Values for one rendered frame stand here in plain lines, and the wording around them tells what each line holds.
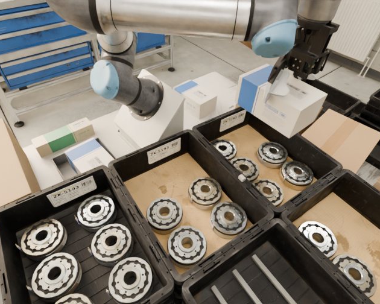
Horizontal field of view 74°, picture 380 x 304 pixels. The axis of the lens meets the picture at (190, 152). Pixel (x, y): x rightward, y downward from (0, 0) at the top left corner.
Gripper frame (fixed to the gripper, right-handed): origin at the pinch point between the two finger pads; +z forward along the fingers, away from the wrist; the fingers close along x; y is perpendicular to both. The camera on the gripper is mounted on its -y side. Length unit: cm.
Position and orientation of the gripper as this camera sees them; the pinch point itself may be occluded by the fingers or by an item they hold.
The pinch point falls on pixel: (278, 92)
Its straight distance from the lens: 75.7
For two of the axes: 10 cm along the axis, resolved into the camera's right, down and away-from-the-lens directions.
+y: 6.3, 5.8, -5.2
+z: -0.4, 6.8, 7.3
